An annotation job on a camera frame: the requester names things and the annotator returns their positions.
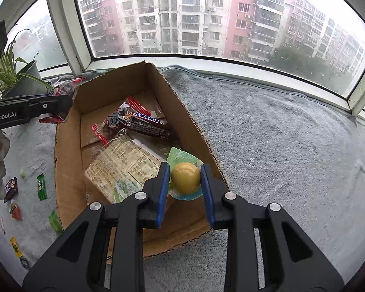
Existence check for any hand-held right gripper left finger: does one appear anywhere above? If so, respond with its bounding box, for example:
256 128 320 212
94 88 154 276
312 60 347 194
23 162 171 292

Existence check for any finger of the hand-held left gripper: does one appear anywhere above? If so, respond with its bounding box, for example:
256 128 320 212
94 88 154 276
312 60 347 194
0 95 54 105
27 95 73 119

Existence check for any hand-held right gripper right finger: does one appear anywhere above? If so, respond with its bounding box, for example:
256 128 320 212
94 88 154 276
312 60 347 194
200 164 344 292

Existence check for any yellow jelly cup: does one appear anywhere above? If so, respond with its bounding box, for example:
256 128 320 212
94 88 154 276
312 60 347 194
166 146 205 201

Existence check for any clear bread loaf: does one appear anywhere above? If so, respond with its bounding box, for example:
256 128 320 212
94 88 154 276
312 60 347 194
84 135 171 204

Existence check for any large brown chocolate bar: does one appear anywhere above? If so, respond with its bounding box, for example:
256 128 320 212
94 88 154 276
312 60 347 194
126 112 172 139

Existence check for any small brown chocolate bar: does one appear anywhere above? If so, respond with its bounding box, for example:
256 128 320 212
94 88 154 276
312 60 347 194
3 176 19 203

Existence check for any dark green candy packet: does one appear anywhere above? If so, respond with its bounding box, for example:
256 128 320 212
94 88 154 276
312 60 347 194
36 173 48 201

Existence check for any brown cardboard box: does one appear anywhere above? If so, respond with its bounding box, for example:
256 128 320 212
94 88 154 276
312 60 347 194
54 62 230 259

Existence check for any small red candy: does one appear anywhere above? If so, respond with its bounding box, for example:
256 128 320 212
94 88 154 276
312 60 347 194
9 200 23 221

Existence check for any light green candy packet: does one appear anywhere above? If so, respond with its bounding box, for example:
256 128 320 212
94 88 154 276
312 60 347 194
48 210 64 236

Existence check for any yellow candy packet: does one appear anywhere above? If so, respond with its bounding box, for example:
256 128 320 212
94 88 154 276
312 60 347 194
9 237 23 257

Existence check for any green plant pot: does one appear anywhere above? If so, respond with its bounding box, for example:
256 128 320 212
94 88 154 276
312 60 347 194
10 60 45 98

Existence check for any spider plant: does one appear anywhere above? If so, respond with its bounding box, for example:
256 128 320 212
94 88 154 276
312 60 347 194
0 29 54 101

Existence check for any white window frame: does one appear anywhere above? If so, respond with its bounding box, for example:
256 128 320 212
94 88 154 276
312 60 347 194
0 0 365 119

